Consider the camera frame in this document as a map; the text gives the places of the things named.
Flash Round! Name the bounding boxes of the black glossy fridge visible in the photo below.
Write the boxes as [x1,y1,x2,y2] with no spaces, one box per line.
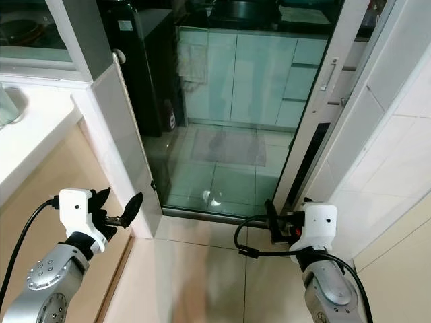
[98,0,180,139]

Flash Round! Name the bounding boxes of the grey floor mat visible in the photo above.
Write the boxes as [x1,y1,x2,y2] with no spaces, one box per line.
[188,127,269,168]

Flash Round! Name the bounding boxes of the dark bottle on floor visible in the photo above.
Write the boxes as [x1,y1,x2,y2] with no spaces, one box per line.
[163,100,178,133]

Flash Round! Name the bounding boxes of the green ceramic mug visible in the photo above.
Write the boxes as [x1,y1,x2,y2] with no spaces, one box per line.
[0,87,20,127]

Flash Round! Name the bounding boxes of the white glass-door cupboard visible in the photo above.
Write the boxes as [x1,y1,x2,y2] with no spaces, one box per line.
[0,0,83,69]

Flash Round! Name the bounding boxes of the pale hanging kitchen towel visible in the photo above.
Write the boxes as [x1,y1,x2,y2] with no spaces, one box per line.
[178,45,209,85]

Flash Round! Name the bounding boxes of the dark bowl behind glass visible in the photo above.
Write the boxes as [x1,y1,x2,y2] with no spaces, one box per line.
[0,19,45,45]

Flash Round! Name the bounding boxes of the teal dish tray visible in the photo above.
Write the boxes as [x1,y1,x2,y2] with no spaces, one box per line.
[279,3,335,25]

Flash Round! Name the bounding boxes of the black cooking pot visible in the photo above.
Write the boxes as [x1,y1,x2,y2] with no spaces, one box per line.
[215,0,277,22]

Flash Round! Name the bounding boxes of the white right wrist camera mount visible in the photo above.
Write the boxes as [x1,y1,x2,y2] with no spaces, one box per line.
[290,203,338,255]

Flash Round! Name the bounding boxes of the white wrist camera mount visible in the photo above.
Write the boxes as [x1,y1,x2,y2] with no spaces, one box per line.
[290,203,338,255]
[59,188,103,254]

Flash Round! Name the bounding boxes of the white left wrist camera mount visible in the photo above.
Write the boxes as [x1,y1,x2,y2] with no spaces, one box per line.
[59,188,103,254]

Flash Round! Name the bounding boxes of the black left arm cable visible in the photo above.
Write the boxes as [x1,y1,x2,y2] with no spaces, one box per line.
[0,198,61,307]

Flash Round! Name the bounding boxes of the silver sliding door handle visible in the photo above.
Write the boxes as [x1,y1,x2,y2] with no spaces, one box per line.
[319,57,339,92]

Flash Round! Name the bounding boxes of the glass sliding door white frame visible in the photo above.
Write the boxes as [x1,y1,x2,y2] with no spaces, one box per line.
[148,0,375,224]

